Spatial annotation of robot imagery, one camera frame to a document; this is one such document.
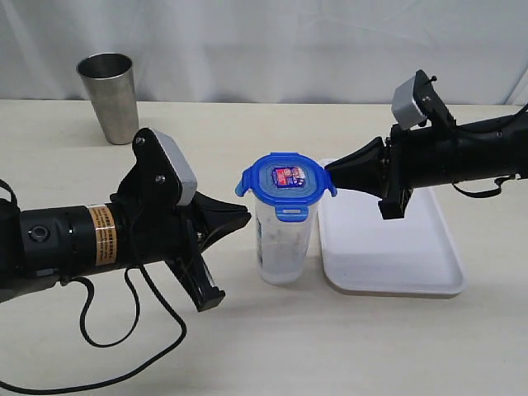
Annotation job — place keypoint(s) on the stainless steel cup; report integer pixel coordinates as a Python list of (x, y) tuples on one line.
[(109, 81)]

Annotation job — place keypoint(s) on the white backdrop curtain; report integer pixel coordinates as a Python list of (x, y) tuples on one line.
[(270, 51)]

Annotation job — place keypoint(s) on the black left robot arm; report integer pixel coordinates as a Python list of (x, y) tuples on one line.
[(40, 248)]

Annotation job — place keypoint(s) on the white plastic tray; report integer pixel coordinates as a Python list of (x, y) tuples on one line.
[(364, 254)]

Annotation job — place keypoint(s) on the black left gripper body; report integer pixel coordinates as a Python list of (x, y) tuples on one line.
[(158, 229)]

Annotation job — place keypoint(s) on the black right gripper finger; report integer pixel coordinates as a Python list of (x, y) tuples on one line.
[(362, 170)]

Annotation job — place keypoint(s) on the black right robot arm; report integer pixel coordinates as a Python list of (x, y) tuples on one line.
[(494, 148)]

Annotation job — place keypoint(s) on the blue plastic container lid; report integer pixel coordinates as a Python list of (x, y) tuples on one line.
[(290, 183)]

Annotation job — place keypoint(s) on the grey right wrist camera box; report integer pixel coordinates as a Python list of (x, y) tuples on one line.
[(404, 107)]

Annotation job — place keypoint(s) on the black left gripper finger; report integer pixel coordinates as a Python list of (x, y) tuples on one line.
[(219, 215), (219, 227)]

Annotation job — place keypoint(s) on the clear plastic tall container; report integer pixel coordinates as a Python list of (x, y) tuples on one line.
[(283, 234)]

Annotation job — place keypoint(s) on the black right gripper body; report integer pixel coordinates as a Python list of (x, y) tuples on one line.
[(404, 146)]

